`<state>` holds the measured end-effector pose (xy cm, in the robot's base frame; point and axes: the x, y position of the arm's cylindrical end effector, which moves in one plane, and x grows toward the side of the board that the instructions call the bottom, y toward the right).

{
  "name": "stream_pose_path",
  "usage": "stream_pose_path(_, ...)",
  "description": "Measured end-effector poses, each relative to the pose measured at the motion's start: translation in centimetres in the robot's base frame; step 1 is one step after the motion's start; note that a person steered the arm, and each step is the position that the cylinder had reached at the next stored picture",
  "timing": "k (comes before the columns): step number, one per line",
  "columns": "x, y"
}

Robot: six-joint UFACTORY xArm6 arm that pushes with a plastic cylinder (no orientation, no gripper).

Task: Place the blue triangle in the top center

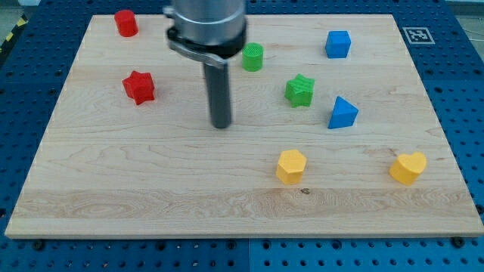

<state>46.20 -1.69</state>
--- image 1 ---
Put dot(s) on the blue triangle block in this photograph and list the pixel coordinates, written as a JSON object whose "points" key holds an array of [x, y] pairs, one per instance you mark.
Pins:
{"points": [[344, 114]]}

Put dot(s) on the yellow hexagon block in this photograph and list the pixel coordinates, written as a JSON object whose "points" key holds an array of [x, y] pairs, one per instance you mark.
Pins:
{"points": [[291, 166]]}

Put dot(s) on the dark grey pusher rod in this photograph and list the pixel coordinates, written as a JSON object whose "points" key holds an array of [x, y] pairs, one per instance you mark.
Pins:
{"points": [[218, 93]]}

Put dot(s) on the green star block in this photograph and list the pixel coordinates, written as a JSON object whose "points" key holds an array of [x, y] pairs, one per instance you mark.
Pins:
{"points": [[299, 91]]}

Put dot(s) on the green cylinder block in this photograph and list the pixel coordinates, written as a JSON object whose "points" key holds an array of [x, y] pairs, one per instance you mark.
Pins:
{"points": [[252, 57]]}

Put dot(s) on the wooden board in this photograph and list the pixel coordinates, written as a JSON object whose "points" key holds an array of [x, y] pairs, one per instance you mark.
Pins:
{"points": [[107, 168]]}

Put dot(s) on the red star block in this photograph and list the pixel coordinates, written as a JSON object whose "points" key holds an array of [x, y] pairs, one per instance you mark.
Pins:
{"points": [[139, 87]]}

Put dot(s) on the blue cube block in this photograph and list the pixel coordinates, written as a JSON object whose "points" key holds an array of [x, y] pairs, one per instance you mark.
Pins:
{"points": [[338, 44]]}

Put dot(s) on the red cylinder block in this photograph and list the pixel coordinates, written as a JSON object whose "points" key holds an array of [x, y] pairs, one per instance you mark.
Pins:
{"points": [[126, 23]]}

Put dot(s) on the yellow heart block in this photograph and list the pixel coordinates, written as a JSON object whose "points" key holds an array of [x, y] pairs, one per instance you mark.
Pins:
{"points": [[407, 168]]}

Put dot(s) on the white fiducial marker tag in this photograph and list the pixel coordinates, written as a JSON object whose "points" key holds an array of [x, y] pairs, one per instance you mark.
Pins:
{"points": [[416, 35]]}

